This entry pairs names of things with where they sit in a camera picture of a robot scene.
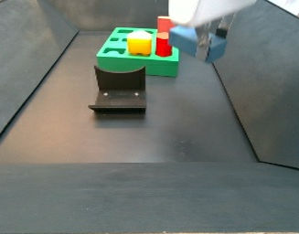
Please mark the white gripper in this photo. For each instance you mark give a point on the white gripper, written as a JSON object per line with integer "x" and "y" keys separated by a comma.
{"x": 194, "y": 13}

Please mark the blue rectangular block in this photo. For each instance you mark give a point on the blue rectangular block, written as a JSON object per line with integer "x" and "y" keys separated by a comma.
{"x": 183, "y": 38}

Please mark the green shape sorter board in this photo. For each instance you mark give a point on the green shape sorter board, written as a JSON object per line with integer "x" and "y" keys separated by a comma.
{"x": 113, "y": 58}

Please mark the black curved fixture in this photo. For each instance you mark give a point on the black curved fixture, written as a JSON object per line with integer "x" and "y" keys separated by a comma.
{"x": 120, "y": 91}

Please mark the salmon red oblong block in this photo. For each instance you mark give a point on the salmon red oblong block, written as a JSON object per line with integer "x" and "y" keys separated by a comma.
{"x": 164, "y": 24}

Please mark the red hexagon block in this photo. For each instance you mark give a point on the red hexagon block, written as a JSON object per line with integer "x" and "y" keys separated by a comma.
{"x": 163, "y": 49}

